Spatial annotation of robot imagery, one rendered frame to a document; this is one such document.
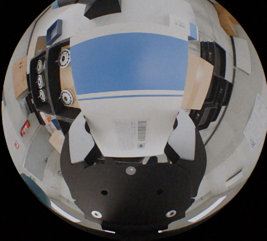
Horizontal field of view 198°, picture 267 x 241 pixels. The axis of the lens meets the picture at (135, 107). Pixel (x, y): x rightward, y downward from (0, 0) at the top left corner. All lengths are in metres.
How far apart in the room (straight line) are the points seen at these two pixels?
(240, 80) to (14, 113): 6.05
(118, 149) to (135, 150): 0.03
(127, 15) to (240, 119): 3.05
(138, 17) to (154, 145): 0.60
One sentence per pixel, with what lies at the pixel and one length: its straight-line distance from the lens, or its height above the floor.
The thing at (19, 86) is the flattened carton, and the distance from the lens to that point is 3.07.
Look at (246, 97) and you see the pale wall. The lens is 2.89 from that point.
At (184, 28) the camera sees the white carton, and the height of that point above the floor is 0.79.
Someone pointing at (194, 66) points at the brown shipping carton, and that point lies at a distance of 0.47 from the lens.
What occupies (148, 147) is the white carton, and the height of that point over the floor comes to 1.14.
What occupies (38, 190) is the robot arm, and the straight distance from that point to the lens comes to 0.18.
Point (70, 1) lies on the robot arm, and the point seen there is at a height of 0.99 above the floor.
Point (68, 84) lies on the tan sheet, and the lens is 0.53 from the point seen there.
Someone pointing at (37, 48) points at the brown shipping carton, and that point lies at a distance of 0.89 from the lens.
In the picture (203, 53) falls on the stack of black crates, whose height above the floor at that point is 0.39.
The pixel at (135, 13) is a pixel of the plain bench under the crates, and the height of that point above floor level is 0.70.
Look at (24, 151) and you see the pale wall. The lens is 3.37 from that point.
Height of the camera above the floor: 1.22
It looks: 58 degrees down
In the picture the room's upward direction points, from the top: 175 degrees clockwise
